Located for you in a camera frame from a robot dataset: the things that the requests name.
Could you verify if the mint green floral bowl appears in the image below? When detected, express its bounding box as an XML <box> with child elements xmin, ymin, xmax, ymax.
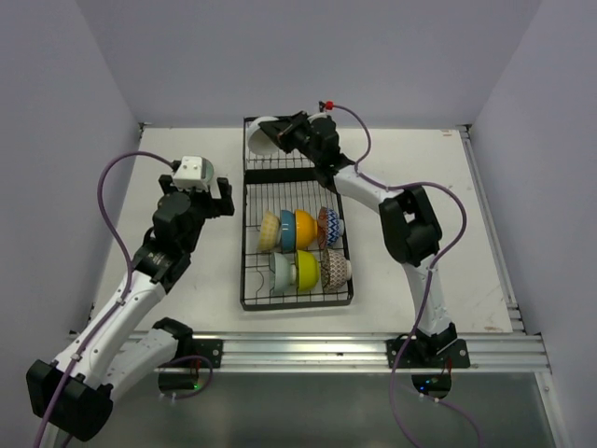
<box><xmin>201</xmin><ymin>158</ymin><xmax>215</xmax><ymax>185</ymax></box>

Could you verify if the brown scale patterned bowl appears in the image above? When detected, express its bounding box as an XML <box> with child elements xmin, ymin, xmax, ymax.
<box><xmin>320</xmin><ymin>248</ymin><xmax>352</xmax><ymax>293</ymax></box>

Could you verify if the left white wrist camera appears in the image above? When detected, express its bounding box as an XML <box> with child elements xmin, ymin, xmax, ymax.
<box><xmin>172</xmin><ymin>156</ymin><xmax>209</xmax><ymax>191</ymax></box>

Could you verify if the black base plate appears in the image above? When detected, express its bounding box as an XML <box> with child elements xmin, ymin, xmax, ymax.
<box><xmin>397</xmin><ymin>331</ymin><xmax>471</xmax><ymax>369</ymax></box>
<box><xmin>189</xmin><ymin>339</ymin><xmax>224</xmax><ymax>369</ymax></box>

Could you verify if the blue ceramic bowl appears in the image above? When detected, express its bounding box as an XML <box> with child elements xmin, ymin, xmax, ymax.
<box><xmin>280</xmin><ymin>209</ymin><xmax>296</xmax><ymax>253</ymax></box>

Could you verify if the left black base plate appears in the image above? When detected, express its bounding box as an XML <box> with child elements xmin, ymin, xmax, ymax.
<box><xmin>189</xmin><ymin>339</ymin><xmax>224</xmax><ymax>369</ymax></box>

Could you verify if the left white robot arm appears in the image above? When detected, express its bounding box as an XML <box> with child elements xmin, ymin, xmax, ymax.
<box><xmin>26</xmin><ymin>175</ymin><xmax>234</xmax><ymax>441</ymax></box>

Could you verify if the pale grey-green bowl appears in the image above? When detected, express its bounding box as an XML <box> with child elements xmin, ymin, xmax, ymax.
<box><xmin>269</xmin><ymin>253</ymin><xmax>297</xmax><ymax>295</ymax></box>

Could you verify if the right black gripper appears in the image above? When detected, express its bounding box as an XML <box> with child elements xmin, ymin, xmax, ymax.
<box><xmin>258</xmin><ymin>110</ymin><xmax>322</xmax><ymax>165</ymax></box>

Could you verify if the aluminium mounting rail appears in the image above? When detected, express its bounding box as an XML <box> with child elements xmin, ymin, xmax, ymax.
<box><xmin>193</xmin><ymin>332</ymin><xmax>550</xmax><ymax>373</ymax></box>

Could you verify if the blue zigzag patterned bowl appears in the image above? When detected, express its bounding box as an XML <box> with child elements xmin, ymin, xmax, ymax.
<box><xmin>317</xmin><ymin>207</ymin><xmax>345</xmax><ymax>249</ymax></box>

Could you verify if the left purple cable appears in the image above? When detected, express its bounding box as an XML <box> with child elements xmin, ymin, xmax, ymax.
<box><xmin>32</xmin><ymin>151</ymin><xmax>176</xmax><ymax>448</ymax></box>

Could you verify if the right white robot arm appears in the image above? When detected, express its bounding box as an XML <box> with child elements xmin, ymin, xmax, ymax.
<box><xmin>247</xmin><ymin>112</ymin><xmax>458</xmax><ymax>367</ymax></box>

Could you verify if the white ceramic bowl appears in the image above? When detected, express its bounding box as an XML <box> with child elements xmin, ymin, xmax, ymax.
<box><xmin>245</xmin><ymin>116</ymin><xmax>279</xmax><ymax>157</ymax></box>

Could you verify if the lime yellow bowl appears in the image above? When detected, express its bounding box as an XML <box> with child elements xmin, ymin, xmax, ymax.
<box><xmin>295</xmin><ymin>250</ymin><xmax>320</xmax><ymax>292</ymax></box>

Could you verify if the yellow checkered bowl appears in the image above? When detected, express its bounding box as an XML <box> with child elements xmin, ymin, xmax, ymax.
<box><xmin>257</xmin><ymin>211</ymin><xmax>281</xmax><ymax>251</ymax></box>

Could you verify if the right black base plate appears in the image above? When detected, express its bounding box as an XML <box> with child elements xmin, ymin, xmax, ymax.
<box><xmin>397</xmin><ymin>331</ymin><xmax>471</xmax><ymax>369</ymax></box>

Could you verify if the black wire dish rack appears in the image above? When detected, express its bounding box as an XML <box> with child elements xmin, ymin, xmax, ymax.
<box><xmin>240</xmin><ymin>144</ymin><xmax>354</xmax><ymax>312</ymax></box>

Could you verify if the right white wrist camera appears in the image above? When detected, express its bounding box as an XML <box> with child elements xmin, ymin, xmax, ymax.
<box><xmin>314</xmin><ymin>100</ymin><xmax>335</xmax><ymax>117</ymax></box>

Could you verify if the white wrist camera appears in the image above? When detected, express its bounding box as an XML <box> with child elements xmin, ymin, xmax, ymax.
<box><xmin>314</xmin><ymin>100</ymin><xmax>335</xmax><ymax>117</ymax></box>
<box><xmin>172</xmin><ymin>156</ymin><xmax>209</xmax><ymax>191</ymax></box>

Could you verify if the orange ceramic bowl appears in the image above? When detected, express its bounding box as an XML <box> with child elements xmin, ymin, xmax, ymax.
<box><xmin>294</xmin><ymin>209</ymin><xmax>318</xmax><ymax>250</ymax></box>

